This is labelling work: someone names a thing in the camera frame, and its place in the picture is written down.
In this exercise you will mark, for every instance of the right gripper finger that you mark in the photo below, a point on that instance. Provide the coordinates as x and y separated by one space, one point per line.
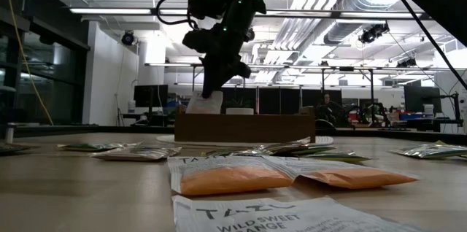
213 84

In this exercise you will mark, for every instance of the black background robot arm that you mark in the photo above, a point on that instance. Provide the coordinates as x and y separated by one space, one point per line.
376 111

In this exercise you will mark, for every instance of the black round ceiling fixture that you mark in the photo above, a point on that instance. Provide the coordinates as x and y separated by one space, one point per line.
251 35
128 38

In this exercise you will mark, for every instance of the brown cardboard box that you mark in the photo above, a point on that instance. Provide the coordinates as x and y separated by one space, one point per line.
248 128

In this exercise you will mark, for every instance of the black room divider panels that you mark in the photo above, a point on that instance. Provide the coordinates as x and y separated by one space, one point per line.
270 100

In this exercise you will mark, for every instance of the black computer monitor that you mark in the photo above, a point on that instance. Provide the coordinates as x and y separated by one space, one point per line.
150 96
419 99

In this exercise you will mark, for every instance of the white bottle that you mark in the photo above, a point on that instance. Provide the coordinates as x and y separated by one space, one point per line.
131 106

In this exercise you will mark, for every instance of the person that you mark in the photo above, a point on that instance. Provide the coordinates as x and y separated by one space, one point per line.
328 108

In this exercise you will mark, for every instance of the blue storage bin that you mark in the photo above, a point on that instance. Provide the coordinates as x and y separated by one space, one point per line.
410 116

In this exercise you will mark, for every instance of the white plastic container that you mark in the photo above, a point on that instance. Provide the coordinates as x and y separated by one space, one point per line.
428 110

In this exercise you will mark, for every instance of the long ceiling light rail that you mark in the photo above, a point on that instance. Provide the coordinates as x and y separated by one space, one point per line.
109 11

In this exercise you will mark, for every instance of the silver ventilation duct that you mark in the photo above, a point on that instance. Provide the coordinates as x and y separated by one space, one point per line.
339 31

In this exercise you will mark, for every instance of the black metal rig frame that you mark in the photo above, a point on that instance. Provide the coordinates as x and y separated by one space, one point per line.
346 68

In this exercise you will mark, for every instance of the black aluminium table frame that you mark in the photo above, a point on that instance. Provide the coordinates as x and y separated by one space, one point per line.
91 129

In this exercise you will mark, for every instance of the small white post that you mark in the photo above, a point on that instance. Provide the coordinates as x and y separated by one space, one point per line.
8 133

